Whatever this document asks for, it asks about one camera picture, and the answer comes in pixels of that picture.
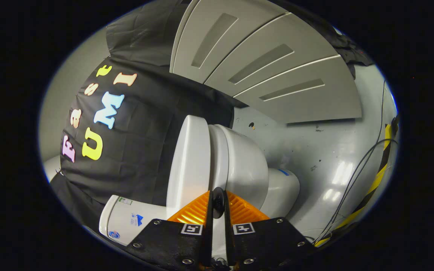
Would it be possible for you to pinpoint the yellow black hazard tape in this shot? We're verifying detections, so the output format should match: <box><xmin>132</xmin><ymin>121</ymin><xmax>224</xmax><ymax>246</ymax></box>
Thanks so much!
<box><xmin>314</xmin><ymin>124</ymin><xmax>393</xmax><ymax>247</ymax></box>

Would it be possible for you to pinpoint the white toilet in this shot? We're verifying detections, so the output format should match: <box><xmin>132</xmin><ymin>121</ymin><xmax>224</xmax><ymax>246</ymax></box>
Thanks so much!
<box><xmin>99</xmin><ymin>123</ymin><xmax>300</xmax><ymax>260</ymax></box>

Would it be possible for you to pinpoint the black cable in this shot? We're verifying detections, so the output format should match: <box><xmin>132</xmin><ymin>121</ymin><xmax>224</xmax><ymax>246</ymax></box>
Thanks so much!
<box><xmin>311</xmin><ymin>139</ymin><xmax>399</xmax><ymax>243</ymax></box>
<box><xmin>378</xmin><ymin>77</ymin><xmax>388</xmax><ymax>140</ymax></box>

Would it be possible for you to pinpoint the white toilet lid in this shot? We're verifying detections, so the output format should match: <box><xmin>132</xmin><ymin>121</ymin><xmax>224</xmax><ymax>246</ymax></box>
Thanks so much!
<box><xmin>166</xmin><ymin>115</ymin><xmax>212</xmax><ymax>219</ymax></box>

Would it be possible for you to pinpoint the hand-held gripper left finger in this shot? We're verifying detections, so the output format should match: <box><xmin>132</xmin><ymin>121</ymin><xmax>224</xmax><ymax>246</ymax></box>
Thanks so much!
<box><xmin>125</xmin><ymin>191</ymin><xmax>214</xmax><ymax>271</ymax></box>

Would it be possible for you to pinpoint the white cabinet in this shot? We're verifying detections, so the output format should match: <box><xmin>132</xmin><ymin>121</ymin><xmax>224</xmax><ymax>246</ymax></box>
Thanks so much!
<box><xmin>169</xmin><ymin>0</ymin><xmax>362</xmax><ymax>124</ymax></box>

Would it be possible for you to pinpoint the black round lid handle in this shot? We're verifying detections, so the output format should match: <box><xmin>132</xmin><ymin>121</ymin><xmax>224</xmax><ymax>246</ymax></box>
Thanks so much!
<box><xmin>212</xmin><ymin>187</ymin><xmax>225</xmax><ymax>219</ymax></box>

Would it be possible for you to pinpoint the white toilet seat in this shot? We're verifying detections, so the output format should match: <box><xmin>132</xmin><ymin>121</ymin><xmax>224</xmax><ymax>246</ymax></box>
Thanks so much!
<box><xmin>208</xmin><ymin>123</ymin><xmax>229</xmax><ymax>196</ymax></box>

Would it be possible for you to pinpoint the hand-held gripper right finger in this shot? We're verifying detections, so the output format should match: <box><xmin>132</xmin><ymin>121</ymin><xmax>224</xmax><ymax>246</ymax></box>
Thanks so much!
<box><xmin>223</xmin><ymin>191</ymin><xmax>315</xmax><ymax>271</ymax></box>

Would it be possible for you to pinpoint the black backdrop cloth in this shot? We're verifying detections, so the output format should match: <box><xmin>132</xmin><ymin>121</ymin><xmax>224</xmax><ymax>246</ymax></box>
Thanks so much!
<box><xmin>49</xmin><ymin>0</ymin><xmax>374</xmax><ymax>234</ymax></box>

